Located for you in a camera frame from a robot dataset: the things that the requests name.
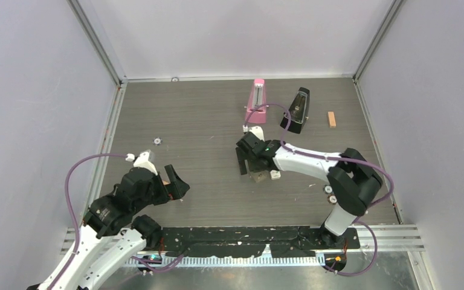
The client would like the beige grey remote control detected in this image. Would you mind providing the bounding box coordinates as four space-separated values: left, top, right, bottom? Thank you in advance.
250 171 270 183

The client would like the white remote control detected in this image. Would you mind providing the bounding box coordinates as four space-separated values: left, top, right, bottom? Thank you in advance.
269 170 281 180

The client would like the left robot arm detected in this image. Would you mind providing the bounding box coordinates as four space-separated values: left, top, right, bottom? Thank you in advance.
30 165 190 289

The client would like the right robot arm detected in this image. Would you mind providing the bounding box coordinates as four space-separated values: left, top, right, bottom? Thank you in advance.
236 132 383 248

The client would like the lone poker chip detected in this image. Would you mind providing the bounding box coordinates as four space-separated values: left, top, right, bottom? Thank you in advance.
153 137 163 146

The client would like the pink metronome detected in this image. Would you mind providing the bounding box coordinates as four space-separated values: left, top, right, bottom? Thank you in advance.
245 79 267 124

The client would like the black metronome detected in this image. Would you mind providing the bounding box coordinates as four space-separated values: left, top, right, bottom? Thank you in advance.
288 87 311 134

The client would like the poker chip one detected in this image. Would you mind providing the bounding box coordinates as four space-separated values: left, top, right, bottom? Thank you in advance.
323 185 333 195

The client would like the orange block near right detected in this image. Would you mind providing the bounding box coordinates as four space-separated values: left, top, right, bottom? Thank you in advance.
327 111 337 128

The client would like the poker chip two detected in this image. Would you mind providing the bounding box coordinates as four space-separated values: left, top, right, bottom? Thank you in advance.
327 194 337 204

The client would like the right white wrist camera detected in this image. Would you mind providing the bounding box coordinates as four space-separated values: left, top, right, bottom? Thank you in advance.
242 125 265 141

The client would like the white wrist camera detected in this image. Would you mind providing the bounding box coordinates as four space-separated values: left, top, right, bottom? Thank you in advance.
242 125 265 141
125 150 158 175

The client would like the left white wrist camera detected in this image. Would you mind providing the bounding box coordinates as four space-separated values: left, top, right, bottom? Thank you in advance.
125 150 158 175

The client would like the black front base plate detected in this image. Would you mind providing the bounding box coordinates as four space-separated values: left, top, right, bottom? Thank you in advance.
158 226 360 258

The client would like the white slotted cable duct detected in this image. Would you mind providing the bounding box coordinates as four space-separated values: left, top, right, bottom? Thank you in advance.
127 254 327 268

